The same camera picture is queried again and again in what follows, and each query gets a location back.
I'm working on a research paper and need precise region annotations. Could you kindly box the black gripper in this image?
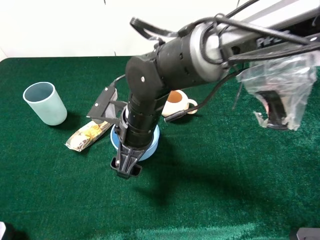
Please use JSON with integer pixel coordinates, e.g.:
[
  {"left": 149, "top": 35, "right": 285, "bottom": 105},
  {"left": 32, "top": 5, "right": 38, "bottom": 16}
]
[{"left": 110, "top": 142, "right": 150, "bottom": 180}]

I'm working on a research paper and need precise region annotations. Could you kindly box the light blue plastic bowl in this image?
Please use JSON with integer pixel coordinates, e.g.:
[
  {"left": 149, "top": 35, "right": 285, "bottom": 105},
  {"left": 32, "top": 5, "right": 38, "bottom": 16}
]
[{"left": 110, "top": 125, "right": 160, "bottom": 162}]

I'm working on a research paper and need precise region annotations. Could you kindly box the clear plastic wrap on arm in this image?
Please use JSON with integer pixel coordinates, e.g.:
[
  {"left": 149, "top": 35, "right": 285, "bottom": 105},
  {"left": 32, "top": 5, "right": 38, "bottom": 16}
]
[{"left": 236, "top": 51, "right": 320, "bottom": 131}]

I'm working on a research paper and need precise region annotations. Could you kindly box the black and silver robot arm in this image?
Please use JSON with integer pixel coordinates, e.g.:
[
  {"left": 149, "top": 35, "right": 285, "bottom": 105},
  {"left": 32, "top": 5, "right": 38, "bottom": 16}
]
[{"left": 111, "top": 0, "right": 320, "bottom": 179}]

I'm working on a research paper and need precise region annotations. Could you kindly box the clear wrapped snack packet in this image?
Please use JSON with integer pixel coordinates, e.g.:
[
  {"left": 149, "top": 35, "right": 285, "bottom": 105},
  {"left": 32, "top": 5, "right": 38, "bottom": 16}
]
[{"left": 64, "top": 120, "right": 111, "bottom": 152}]

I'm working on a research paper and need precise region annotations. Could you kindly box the cream ceramic teapot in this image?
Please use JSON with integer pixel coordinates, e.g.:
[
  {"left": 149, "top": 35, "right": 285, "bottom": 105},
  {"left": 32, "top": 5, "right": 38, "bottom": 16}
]
[{"left": 161, "top": 90, "right": 198, "bottom": 117}]

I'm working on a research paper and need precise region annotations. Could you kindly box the green velvet table cloth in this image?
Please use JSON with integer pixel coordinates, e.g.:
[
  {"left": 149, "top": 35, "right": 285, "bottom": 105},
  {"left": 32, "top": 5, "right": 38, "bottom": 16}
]
[{"left": 0, "top": 57, "right": 320, "bottom": 240}]

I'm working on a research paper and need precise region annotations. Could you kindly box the pale teal plastic cup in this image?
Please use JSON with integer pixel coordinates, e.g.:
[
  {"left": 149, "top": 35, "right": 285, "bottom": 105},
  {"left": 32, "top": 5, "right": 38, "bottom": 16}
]
[{"left": 22, "top": 82, "right": 68, "bottom": 126}]

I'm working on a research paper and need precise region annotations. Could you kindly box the grey device bottom right corner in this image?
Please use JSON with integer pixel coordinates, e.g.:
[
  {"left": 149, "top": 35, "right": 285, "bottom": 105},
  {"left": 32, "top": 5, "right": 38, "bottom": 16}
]
[{"left": 289, "top": 227, "right": 320, "bottom": 240}]

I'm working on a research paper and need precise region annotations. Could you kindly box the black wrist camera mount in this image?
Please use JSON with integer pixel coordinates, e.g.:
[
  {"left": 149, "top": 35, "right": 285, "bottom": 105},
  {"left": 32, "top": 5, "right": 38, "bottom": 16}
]
[{"left": 86, "top": 85, "right": 127, "bottom": 126}]

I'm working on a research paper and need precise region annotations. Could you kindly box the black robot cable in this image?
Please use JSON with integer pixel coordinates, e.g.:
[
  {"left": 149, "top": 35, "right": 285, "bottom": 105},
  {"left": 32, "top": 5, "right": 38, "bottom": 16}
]
[{"left": 109, "top": 0, "right": 320, "bottom": 123}]

